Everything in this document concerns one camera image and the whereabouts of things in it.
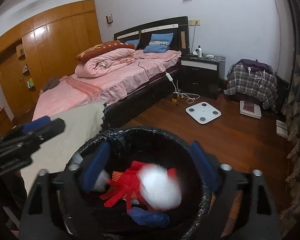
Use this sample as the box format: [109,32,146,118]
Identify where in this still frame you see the white paper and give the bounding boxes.
[137,165,182,211]

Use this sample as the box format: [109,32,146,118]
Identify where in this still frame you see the blue plastic bag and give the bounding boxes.
[127,207,170,227]

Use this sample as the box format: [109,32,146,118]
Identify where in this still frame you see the black trash bin with liner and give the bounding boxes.
[61,126,211,239]

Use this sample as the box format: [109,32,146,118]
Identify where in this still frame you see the pink folded quilt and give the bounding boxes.
[75,48,135,78]

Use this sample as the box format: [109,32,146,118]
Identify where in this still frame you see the white lotion bottle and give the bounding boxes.
[197,45,202,58]

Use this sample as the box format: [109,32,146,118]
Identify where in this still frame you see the white charger cable floor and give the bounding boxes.
[165,72,200,105]

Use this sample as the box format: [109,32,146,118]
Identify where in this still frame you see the blue pillow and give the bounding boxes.
[143,33,174,53]
[125,39,140,50]

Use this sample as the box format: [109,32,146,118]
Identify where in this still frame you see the orange foam net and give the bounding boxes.
[110,171,140,199]

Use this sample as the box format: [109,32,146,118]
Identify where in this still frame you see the pink sheeted bed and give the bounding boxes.
[33,50,181,129]

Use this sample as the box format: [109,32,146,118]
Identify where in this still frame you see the wooden wardrobe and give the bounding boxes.
[0,0,101,118]

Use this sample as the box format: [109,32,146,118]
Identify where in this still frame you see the white bathroom scale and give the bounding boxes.
[185,102,221,125]

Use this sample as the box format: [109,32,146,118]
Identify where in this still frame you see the black bed headboard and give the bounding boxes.
[114,16,190,55]

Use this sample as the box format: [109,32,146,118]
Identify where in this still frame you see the wooden sideboard cabinet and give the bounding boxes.
[0,107,14,137]

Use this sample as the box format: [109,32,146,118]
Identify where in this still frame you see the wall power outlet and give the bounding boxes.
[189,19,200,26]

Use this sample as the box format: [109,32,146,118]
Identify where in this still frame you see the plaid cloth covered chair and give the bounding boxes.
[225,60,278,109]

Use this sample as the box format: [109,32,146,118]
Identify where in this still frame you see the black white nightstand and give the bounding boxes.
[179,55,225,100]

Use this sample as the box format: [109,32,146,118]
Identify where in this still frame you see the floral curtain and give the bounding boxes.
[279,54,300,236]

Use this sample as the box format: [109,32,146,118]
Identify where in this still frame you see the brown folded blanket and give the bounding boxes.
[75,40,136,62]

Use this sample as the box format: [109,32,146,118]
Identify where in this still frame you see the red glove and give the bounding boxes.
[127,161,177,179]
[100,170,146,211]

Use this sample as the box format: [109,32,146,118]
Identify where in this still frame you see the white book box on floor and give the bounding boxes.
[239,100,262,119]

